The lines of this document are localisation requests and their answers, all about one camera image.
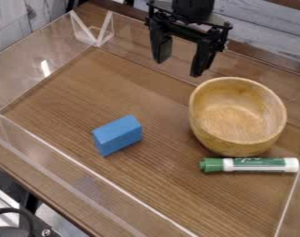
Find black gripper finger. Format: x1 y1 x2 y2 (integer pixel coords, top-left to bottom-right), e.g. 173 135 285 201
190 40 217 77
150 29 173 64

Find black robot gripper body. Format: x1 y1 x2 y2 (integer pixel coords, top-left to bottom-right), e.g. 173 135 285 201
145 0 233 50

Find blue rectangular block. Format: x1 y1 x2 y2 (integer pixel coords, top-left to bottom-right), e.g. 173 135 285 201
92 115 142 156

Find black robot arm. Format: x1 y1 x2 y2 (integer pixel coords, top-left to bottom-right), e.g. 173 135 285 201
145 0 233 77

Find light wooden bowl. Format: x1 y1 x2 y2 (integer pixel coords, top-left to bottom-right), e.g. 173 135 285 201
189 77 288 157

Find clear acrylic tray walls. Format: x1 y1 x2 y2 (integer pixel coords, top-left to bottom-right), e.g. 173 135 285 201
0 7 300 237

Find green and white marker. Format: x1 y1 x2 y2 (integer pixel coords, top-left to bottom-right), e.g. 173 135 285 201
200 157 300 173

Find black metal stand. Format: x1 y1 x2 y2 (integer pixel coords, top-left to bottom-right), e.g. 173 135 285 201
18 193 55 237

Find black cable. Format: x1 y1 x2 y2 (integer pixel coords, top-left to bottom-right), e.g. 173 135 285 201
0 206 37 237

